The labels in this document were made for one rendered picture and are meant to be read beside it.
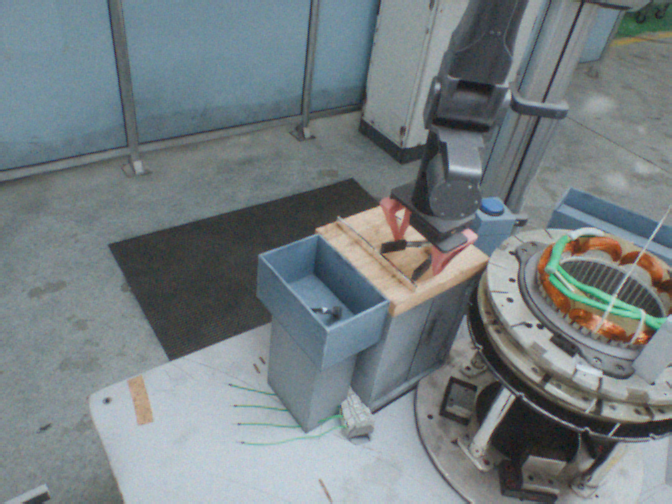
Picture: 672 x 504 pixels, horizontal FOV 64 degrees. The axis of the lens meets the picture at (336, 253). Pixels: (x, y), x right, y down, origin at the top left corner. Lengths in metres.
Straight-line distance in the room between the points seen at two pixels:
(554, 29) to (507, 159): 0.26
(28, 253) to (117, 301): 0.48
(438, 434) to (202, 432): 0.38
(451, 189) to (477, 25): 0.16
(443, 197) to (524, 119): 0.57
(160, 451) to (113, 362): 1.15
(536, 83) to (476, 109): 0.51
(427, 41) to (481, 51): 2.34
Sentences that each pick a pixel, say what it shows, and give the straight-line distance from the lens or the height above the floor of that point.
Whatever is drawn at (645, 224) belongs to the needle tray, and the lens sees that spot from 1.14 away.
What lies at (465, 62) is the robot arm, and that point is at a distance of 0.60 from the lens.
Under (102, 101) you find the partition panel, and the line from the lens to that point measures 2.77.
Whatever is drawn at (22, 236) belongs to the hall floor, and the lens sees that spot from 2.64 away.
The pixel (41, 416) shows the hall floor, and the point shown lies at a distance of 1.98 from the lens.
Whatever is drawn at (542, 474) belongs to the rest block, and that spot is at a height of 0.84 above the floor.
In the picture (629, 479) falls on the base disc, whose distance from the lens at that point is 1.05.
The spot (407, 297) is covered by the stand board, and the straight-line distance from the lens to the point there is 0.75.
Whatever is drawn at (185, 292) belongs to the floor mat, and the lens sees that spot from 2.22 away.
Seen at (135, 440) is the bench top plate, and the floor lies 0.78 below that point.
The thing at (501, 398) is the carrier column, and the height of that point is 0.96.
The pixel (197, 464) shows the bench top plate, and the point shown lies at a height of 0.78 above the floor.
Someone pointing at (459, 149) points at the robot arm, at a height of 1.30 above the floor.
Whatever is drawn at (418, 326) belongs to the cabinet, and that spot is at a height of 0.97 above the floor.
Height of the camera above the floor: 1.58
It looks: 40 degrees down
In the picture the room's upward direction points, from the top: 9 degrees clockwise
